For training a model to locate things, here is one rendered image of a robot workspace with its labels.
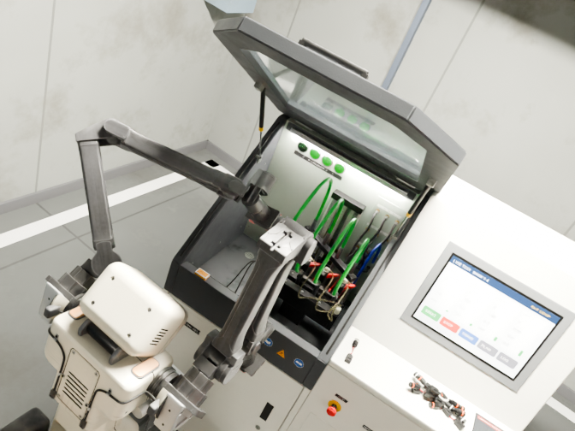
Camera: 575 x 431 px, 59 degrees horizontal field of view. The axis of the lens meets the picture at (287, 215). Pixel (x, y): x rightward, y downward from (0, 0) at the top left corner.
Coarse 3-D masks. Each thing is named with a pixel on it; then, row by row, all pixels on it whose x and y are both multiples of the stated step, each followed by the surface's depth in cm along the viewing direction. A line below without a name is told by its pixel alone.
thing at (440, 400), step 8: (416, 376) 184; (408, 384) 180; (416, 384) 179; (424, 384) 182; (416, 392) 180; (424, 392) 179; (432, 392) 178; (440, 400) 177; (448, 400) 179; (448, 408) 178; (456, 408) 178; (464, 408) 180; (448, 416) 176; (456, 416) 178; (456, 424) 175
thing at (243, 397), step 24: (192, 312) 202; (192, 336) 208; (192, 360) 213; (216, 384) 212; (240, 384) 205; (264, 384) 199; (288, 384) 193; (216, 408) 218; (240, 408) 211; (264, 408) 204; (288, 408) 198
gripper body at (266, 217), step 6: (264, 204) 157; (264, 210) 158; (270, 210) 162; (276, 210) 162; (246, 216) 164; (252, 216) 163; (258, 216) 159; (264, 216) 160; (270, 216) 161; (276, 216) 161; (258, 222) 162; (264, 222) 161; (270, 222) 160
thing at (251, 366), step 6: (258, 354) 155; (252, 360) 151; (258, 360) 154; (264, 360) 154; (240, 366) 153; (246, 366) 153; (252, 366) 153; (258, 366) 153; (246, 372) 152; (252, 372) 152
